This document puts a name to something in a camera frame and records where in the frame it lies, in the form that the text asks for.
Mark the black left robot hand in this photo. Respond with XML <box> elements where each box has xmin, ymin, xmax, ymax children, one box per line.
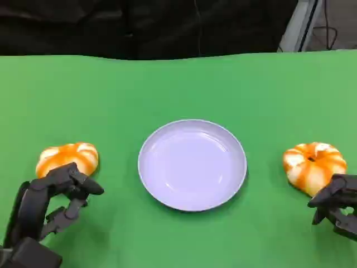
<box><xmin>2</xmin><ymin>161</ymin><xmax>105</xmax><ymax>249</ymax></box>

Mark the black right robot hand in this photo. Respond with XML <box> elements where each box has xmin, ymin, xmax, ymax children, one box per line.
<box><xmin>307</xmin><ymin>173</ymin><xmax>357</xmax><ymax>242</ymax></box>

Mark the orange white toy bread roll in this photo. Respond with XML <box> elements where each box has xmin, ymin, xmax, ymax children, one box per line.
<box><xmin>35</xmin><ymin>142</ymin><xmax>100</xmax><ymax>179</ymax></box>
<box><xmin>282</xmin><ymin>142</ymin><xmax>348</xmax><ymax>197</ymax></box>

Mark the lilac plate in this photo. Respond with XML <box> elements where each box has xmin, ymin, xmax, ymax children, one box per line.
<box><xmin>137</xmin><ymin>119</ymin><xmax>248</xmax><ymax>212</ymax></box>

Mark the green table cloth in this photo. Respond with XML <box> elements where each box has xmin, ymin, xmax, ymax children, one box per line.
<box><xmin>0</xmin><ymin>49</ymin><xmax>357</xmax><ymax>268</ymax></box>

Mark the black fabric drape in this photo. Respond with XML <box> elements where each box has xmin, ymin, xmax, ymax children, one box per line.
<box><xmin>0</xmin><ymin>0</ymin><xmax>299</xmax><ymax>61</ymax></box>

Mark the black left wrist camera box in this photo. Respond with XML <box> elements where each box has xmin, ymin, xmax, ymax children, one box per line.
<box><xmin>0</xmin><ymin>237</ymin><xmax>63</xmax><ymax>268</ymax></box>

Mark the black looped floor cable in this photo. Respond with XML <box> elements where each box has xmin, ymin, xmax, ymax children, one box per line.
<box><xmin>312</xmin><ymin>25</ymin><xmax>338</xmax><ymax>50</ymax></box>

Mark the grey white frame post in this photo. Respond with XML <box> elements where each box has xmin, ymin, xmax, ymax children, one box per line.
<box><xmin>277</xmin><ymin>0</ymin><xmax>327</xmax><ymax>53</ymax></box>

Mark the thin black hanging cable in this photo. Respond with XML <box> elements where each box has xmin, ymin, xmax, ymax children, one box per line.
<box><xmin>194</xmin><ymin>0</ymin><xmax>202</xmax><ymax>56</ymax></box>

